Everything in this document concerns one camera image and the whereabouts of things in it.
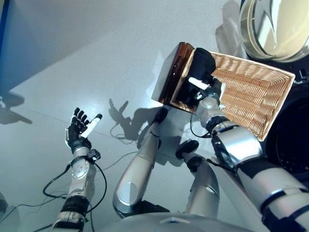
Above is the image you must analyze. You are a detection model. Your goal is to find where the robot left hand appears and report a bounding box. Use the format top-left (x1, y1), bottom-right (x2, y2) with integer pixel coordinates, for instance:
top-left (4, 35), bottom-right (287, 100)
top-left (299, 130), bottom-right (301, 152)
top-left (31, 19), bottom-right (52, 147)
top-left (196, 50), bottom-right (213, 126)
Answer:
top-left (65, 107), bottom-right (103, 155)

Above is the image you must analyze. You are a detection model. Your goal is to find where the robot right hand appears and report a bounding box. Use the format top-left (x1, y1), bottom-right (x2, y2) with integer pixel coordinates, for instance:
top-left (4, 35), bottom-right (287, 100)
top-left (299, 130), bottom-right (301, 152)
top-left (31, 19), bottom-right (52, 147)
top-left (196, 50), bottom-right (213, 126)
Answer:
top-left (187, 76), bottom-right (224, 102)

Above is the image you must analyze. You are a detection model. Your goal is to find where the black garment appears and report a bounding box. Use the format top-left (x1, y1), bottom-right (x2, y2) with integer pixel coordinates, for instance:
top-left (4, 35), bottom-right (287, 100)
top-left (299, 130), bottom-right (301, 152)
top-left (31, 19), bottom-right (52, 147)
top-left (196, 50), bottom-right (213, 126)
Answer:
top-left (181, 47), bottom-right (217, 113)

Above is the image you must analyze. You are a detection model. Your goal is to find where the grey washing machine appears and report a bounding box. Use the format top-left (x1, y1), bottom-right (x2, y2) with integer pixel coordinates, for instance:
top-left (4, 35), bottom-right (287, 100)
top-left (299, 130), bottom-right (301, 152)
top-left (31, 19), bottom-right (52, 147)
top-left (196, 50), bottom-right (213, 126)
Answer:
top-left (264, 67), bottom-right (309, 186)

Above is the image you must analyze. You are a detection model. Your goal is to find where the rectangular wicker basket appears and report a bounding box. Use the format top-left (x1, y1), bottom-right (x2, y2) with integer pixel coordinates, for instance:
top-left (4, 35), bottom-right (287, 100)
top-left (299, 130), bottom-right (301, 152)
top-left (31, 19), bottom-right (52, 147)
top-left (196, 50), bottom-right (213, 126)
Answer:
top-left (169, 48), bottom-right (296, 143)

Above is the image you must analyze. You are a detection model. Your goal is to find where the brown glossy stool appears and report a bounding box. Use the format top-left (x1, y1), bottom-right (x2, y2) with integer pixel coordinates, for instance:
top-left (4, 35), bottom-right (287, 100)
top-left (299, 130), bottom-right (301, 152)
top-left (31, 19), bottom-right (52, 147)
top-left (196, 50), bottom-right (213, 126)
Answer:
top-left (151, 41), bottom-right (197, 110)

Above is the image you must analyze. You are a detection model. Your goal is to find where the round glass washer door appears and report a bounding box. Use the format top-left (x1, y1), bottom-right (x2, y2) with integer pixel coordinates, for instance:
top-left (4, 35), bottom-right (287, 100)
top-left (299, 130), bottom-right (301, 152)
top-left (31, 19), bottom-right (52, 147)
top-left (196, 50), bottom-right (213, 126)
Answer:
top-left (238, 0), bottom-right (309, 64)

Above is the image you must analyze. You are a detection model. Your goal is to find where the silver robot right leg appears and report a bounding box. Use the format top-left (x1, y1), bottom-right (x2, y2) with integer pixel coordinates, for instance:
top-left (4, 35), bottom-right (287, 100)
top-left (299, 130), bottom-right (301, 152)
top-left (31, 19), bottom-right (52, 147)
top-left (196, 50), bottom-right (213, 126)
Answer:
top-left (175, 139), bottom-right (221, 218)

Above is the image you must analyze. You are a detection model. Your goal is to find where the grey cabinet with dark edge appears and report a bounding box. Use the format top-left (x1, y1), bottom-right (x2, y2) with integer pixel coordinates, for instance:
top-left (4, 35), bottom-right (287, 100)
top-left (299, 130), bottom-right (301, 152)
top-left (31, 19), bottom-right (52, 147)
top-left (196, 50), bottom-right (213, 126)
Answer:
top-left (0, 0), bottom-right (11, 58)

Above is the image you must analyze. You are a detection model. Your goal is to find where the grey robot torso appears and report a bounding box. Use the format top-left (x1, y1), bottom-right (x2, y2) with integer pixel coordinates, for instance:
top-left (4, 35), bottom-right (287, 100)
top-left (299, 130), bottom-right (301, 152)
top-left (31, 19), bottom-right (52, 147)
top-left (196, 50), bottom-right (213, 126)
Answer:
top-left (101, 212), bottom-right (265, 232)

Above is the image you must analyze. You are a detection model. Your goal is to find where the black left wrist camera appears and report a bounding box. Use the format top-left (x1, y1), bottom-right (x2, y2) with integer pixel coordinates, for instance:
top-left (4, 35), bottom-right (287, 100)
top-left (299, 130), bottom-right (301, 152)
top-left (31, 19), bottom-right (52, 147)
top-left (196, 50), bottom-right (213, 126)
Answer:
top-left (87, 149), bottom-right (101, 161)

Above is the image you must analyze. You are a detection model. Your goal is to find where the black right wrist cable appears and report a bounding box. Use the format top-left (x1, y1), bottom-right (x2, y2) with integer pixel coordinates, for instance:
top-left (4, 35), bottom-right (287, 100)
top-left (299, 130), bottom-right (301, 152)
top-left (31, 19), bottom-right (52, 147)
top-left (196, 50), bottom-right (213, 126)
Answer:
top-left (189, 112), bottom-right (213, 139)

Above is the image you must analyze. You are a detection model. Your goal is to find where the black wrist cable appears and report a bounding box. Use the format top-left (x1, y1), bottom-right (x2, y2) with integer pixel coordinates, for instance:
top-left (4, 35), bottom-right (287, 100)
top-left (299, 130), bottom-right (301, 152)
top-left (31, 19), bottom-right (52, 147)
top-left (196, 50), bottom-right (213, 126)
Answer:
top-left (189, 112), bottom-right (213, 139)
top-left (42, 161), bottom-right (108, 232)

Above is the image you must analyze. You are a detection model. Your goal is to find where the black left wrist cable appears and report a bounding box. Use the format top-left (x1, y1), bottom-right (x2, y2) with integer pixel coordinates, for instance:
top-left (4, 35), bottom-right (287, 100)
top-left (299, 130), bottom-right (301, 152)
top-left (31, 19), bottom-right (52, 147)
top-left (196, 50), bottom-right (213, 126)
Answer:
top-left (42, 161), bottom-right (108, 232)

